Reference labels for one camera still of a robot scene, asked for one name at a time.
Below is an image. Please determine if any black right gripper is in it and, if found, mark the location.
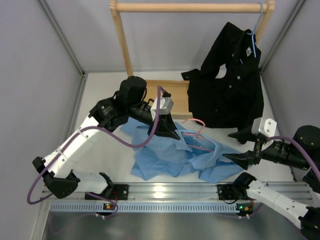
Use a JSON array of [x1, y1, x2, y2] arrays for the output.
[[222, 122, 312, 171]]

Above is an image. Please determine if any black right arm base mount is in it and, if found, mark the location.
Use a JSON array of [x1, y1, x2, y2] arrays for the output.
[[217, 183, 250, 204]]

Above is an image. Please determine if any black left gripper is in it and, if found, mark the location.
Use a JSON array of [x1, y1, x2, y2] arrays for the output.
[[127, 101, 181, 140]]

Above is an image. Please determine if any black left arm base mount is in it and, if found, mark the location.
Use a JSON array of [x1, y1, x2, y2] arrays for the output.
[[84, 184, 129, 200]]

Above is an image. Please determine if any wooden clothes rack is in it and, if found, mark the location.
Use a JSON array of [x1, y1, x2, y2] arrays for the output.
[[109, 0, 276, 120]]

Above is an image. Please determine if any black shirt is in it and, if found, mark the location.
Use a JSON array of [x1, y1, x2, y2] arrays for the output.
[[181, 22, 264, 130]]

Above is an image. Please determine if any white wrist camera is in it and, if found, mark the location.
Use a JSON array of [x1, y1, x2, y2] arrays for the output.
[[150, 97, 174, 120], [251, 117, 278, 144]]

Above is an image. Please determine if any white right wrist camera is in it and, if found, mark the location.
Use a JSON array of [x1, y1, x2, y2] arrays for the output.
[[251, 117, 278, 144]]

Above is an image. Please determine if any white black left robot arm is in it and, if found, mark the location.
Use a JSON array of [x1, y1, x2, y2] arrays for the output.
[[32, 76, 180, 200]]

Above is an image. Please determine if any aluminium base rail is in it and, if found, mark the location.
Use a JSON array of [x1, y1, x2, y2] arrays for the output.
[[111, 182, 312, 202]]

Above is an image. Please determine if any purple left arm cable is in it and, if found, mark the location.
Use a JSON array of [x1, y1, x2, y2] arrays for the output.
[[26, 86, 172, 218]]

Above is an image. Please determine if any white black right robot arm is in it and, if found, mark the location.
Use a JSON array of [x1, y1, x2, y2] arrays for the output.
[[217, 125, 320, 240]]

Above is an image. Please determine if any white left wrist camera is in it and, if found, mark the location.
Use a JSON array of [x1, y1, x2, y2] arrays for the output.
[[150, 97, 174, 120]]

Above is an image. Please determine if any light blue shirt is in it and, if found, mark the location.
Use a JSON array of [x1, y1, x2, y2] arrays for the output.
[[131, 123, 243, 184]]

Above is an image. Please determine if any pink wire hanger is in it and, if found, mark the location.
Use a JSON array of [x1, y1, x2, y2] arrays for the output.
[[181, 118, 212, 152]]

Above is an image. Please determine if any blue wire hanger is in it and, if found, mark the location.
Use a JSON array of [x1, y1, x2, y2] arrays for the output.
[[239, 2, 264, 64]]

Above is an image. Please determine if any slotted grey cable duct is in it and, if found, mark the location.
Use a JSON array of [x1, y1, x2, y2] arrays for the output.
[[50, 202, 241, 214]]

